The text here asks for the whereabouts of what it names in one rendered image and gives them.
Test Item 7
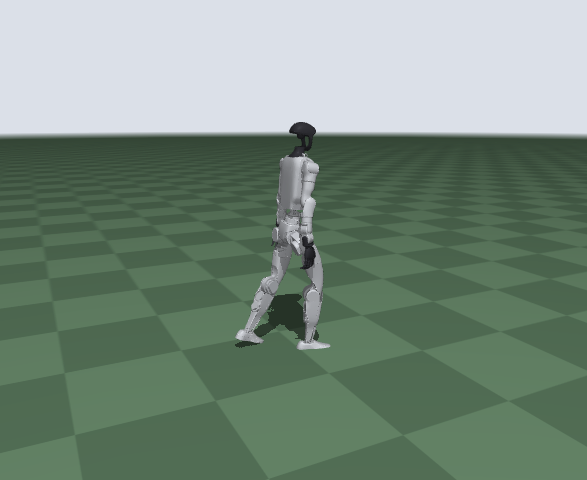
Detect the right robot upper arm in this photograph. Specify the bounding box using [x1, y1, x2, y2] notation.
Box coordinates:
[300, 160, 319, 208]

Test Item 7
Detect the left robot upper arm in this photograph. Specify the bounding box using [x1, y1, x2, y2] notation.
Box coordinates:
[278, 158, 284, 197]

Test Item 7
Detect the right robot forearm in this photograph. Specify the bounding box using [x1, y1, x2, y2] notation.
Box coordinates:
[300, 198, 316, 244]

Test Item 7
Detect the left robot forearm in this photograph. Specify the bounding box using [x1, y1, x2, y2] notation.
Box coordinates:
[276, 194, 287, 224]

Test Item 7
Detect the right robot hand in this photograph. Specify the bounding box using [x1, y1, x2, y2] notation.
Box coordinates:
[300, 236, 316, 269]

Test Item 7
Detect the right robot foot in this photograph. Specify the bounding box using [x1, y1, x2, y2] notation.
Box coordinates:
[296, 339, 330, 350]

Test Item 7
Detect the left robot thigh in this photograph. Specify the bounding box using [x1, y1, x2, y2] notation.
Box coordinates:
[261, 227, 292, 294]

